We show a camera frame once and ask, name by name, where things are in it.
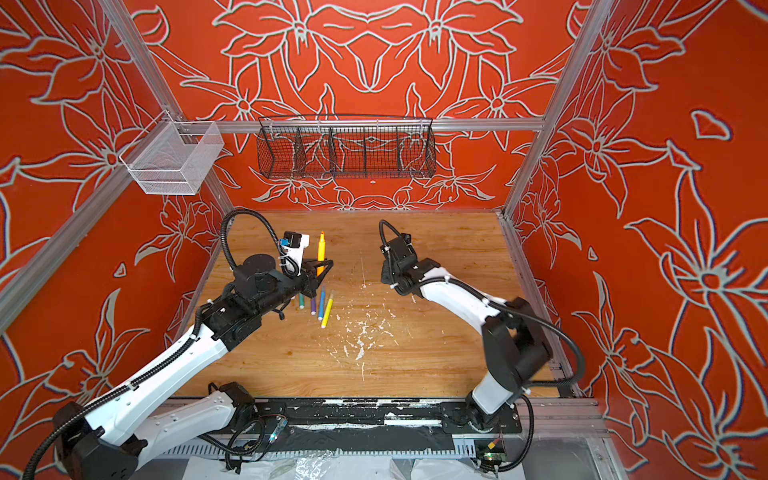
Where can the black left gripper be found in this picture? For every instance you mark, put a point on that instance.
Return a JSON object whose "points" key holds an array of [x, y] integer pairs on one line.
{"points": [[308, 274]]}

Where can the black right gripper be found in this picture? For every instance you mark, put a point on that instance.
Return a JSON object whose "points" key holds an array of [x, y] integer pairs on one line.
{"points": [[385, 272]]}

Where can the orange marker pen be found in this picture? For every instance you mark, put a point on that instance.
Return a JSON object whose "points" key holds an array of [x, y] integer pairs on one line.
{"points": [[321, 252]]}

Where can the blue marker pen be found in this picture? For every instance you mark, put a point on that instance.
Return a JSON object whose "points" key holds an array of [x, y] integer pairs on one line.
{"points": [[321, 304]]}

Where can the yellow marker pen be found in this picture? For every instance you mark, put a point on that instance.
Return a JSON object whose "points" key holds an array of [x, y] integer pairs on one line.
{"points": [[327, 311]]}

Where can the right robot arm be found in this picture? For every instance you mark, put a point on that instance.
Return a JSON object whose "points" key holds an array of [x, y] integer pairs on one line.
{"points": [[515, 344]]}

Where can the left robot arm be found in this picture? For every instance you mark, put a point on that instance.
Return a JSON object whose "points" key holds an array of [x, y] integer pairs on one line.
{"points": [[117, 433]]}

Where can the white mesh basket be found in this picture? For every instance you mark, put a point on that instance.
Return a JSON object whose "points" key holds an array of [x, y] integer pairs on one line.
{"points": [[167, 161]]}

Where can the black wire basket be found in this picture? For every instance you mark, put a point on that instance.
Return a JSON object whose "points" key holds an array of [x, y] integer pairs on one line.
{"points": [[346, 153]]}

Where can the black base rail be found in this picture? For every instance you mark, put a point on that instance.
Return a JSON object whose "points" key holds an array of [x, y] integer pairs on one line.
{"points": [[292, 427]]}

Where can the aluminium frame rail back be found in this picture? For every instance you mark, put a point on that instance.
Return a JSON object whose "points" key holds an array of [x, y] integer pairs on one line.
{"points": [[441, 125]]}

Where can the aluminium frame rail right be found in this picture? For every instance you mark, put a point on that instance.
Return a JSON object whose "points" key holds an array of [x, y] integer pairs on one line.
{"points": [[597, 16]]}

